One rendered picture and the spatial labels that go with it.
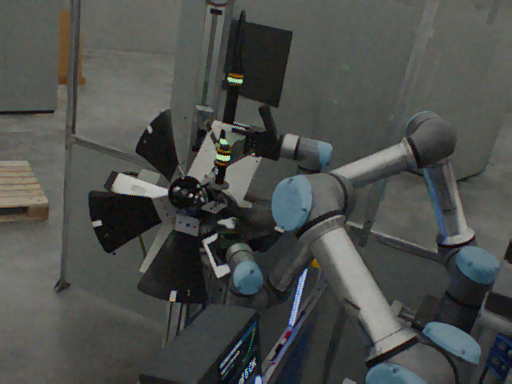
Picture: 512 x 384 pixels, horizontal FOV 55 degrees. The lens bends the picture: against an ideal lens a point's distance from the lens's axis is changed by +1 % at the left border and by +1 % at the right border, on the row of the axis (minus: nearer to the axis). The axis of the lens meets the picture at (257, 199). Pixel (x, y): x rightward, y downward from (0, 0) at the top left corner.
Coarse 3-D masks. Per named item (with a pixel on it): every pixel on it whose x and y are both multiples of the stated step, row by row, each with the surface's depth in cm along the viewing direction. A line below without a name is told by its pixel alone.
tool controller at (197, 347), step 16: (208, 320) 96; (224, 320) 96; (240, 320) 96; (256, 320) 99; (192, 336) 91; (208, 336) 91; (224, 336) 90; (240, 336) 92; (256, 336) 99; (160, 352) 87; (176, 352) 86; (192, 352) 86; (208, 352) 86; (224, 352) 86; (240, 352) 92; (256, 352) 99; (144, 368) 82; (160, 368) 82; (176, 368) 82; (192, 368) 81; (208, 368) 81; (224, 368) 86; (240, 368) 93; (256, 368) 100
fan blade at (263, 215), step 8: (224, 208) 163; (232, 208) 165; (240, 208) 165; (248, 208) 166; (256, 208) 167; (224, 216) 159; (232, 216) 159; (240, 216) 159; (248, 216) 160; (256, 216) 161; (264, 216) 161; (272, 216) 162; (248, 224) 156; (256, 224) 157; (264, 224) 157; (272, 224) 158; (248, 232) 154; (256, 232) 154; (272, 232) 155; (280, 232) 155; (272, 240) 152
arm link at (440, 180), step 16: (432, 112) 146; (416, 128) 139; (448, 160) 146; (432, 176) 147; (448, 176) 147; (432, 192) 150; (448, 192) 148; (448, 208) 150; (448, 224) 152; (464, 224) 152; (448, 240) 153; (464, 240) 151; (448, 256) 153
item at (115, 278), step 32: (96, 160) 271; (128, 160) 263; (64, 224) 293; (160, 224) 265; (96, 256) 290; (128, 256) 280; (256, 256) 247; (384, 256) 220; (416, 256) 215; (96, 288) 297; (128, 288) 287; (384, 288) 224; (416, 288) 218; (160, 320) 284; (288, 320) 249; (320, 320) 242; (320, 352) 247; (352, 352) 240
